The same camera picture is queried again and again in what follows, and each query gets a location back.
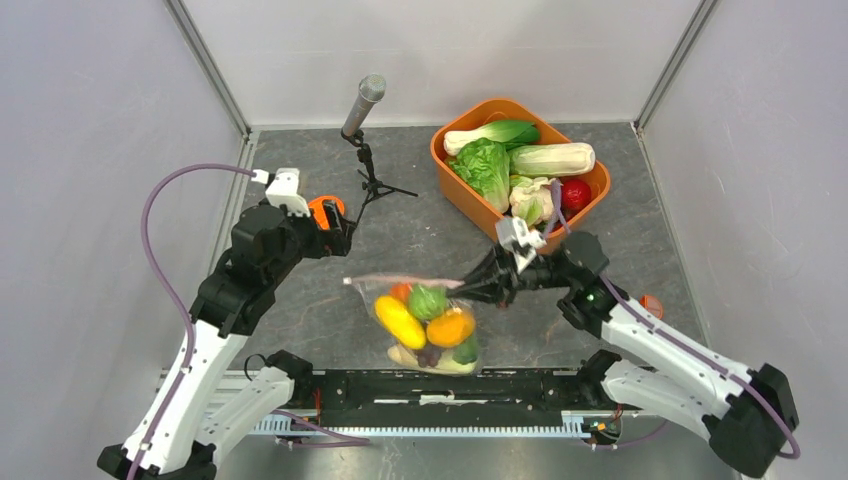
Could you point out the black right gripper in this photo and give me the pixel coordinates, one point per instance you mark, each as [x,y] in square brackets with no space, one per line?
[483,282]

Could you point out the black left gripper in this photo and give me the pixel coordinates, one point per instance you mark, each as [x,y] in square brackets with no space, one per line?
[325,242]

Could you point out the yellow orange toy fruit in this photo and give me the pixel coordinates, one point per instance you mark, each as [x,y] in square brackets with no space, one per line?
[451,328]

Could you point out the green bumpy custard apple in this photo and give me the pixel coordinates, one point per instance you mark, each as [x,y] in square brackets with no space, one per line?
[426,302]

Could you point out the clear zip top bag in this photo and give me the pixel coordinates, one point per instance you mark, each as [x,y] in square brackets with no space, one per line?
[371,286]

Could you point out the yellow toy lemon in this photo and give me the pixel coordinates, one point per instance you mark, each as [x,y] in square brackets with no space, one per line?
[394,316]

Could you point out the white daikon radish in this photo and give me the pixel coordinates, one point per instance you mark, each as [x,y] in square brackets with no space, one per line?
[455,361]

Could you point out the small orange toy pumpkin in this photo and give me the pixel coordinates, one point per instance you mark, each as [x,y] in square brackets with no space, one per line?
[401,292]

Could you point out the purple toy grapes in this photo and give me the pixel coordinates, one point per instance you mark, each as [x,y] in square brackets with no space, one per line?
[428,357]

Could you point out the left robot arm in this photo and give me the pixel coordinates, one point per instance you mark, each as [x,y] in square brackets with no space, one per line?
[176,439]

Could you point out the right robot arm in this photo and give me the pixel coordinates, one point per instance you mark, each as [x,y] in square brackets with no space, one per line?
[747,416]

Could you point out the black microphone tripod stand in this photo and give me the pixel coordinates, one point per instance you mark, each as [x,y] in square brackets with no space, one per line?
[375,188]

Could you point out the white toy cauliflower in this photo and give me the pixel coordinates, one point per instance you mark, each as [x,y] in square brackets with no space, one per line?
[530,199]

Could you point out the green lettuce leaf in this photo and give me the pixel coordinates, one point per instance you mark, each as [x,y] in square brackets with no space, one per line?
[483,165]

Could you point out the red toy tomato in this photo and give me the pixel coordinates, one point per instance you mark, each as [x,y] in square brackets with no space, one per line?
[576,194]

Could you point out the white napa cabbage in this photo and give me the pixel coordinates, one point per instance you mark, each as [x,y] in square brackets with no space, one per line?
[552,160]

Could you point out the orange toy slice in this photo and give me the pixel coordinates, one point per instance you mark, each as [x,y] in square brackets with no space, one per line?
[653,305]

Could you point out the orange plastic basket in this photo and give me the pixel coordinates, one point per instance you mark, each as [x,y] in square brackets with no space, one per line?
[472,205]

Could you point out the silver microphone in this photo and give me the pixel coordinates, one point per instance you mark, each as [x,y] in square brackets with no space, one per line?
[371,90]

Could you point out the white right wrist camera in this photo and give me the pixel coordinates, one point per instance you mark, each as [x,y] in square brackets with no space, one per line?
[520,241]

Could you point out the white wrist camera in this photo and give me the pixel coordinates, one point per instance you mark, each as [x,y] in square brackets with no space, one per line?
[520,241]
[282,190]

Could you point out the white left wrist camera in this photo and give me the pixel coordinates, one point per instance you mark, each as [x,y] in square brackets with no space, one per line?
[282,190]

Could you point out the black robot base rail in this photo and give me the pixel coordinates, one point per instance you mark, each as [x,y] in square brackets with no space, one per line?
[523,397]

